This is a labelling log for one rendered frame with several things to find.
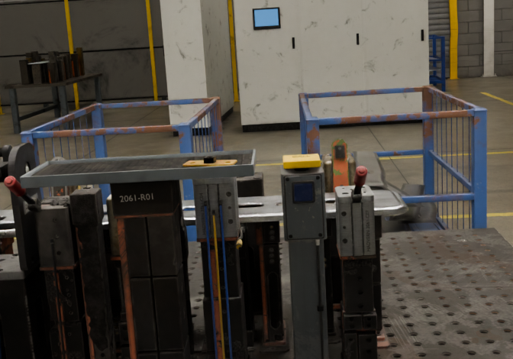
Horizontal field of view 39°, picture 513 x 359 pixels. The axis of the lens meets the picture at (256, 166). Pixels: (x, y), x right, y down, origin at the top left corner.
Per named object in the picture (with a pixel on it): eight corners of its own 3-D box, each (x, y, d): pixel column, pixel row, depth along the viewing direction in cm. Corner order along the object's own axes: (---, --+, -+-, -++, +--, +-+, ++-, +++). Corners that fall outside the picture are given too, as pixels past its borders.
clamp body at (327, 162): (360, 289, 187) (356, 150, 180) (368, 312, 172) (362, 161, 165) (319, 292, 187) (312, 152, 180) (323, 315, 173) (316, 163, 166)
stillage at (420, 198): (305, 243, 462) (298, 92, 443) (433, 237, 459) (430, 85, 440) (315, 319, 344) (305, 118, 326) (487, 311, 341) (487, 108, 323)
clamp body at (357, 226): (380, 354, 151) (375, 182, 144) (388, 380, 140) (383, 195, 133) (333, 356, 151) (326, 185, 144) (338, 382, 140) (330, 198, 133)
